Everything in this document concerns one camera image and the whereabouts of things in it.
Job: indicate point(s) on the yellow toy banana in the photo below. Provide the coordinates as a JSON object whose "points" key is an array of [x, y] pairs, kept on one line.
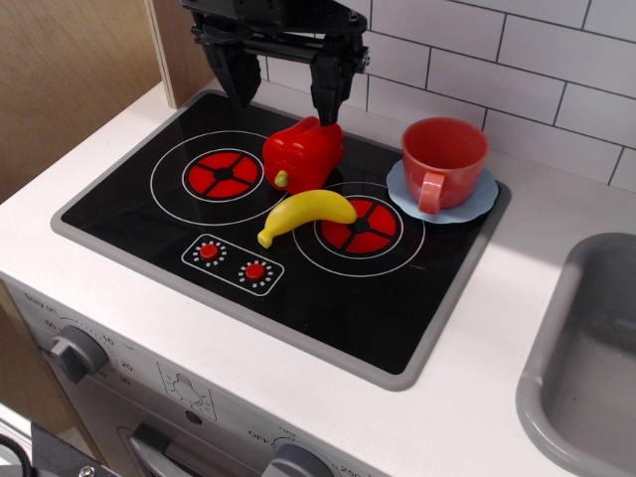
{"points": [[304, 208]]}

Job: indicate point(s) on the grey oven door handle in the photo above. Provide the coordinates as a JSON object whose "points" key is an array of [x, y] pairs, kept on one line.
{"points": [[150, 448]]}

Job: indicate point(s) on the black base with cable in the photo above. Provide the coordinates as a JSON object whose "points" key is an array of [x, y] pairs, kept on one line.
{"points": [[40, 453]]}

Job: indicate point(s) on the light blue scalloped plate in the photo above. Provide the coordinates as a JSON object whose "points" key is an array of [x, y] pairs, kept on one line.
{"points": [[480, 202]]}

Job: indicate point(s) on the red toy bell pepper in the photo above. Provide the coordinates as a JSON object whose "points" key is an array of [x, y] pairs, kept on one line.
{"points": [[301, 157]]}

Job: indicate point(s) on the grey timer knob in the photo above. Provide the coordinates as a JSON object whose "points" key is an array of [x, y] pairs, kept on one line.
{"points": [[76, 354]]}

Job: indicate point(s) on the grey oven knob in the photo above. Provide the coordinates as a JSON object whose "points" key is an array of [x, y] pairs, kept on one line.
{"points": [[294, 461]]}

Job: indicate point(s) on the grey toy sink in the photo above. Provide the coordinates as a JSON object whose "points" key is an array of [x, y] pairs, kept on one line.
{"points": [[576, 395]]}

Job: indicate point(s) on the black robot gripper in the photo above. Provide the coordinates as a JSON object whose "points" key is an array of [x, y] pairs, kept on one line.
{"points": [[326, 34]]}

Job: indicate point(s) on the red plastic cup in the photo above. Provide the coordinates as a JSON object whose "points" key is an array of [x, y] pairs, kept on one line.
{"points": [[442, 159]]}

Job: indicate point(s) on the black toy stovetop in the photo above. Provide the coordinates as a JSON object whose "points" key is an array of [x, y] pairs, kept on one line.
{"points": [[185, 206]]}

